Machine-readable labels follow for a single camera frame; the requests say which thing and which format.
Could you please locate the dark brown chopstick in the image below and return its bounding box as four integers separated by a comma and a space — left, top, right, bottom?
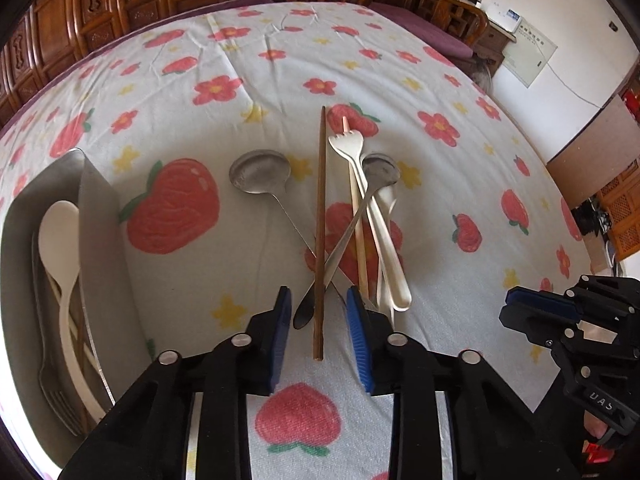
312, 107, 326, 361

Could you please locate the cream plastic spoon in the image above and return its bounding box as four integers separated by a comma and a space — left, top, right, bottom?
372, 184, 399, 326

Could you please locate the large metal spoon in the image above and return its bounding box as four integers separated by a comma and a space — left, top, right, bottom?
228, 148, 352, 306

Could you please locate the small metal spoon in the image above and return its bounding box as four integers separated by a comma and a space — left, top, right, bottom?
293, 154, 400, 330

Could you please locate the cream plastic fork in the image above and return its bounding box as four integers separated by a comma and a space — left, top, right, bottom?
329, 130, 412, 312

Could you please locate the white plastic spoon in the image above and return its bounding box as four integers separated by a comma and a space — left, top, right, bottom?
38, 200, 105, 422

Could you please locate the person's right hand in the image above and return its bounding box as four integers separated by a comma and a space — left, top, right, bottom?
584, 412, 608, 443

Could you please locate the light wooden chopstick on table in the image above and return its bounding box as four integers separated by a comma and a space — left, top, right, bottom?
340, 115, 370, 302

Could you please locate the grey utensil tray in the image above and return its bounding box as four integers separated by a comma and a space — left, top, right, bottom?
0, 147, 151, 468

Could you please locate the floral strawberry tablecloth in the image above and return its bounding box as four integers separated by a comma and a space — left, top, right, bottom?
0, 0, 594, 480

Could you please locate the metal fork in tray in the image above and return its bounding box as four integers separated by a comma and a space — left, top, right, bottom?
30, 233, 84, 438

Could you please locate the light wooden chopstick in tray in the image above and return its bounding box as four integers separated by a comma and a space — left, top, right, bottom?
46, 271, 103, 380

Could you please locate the purple bench cushion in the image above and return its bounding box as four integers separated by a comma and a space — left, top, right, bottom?
370, 2, 473, 58

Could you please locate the white wall panel box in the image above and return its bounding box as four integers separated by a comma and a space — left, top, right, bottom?
503, 18, 558, 88

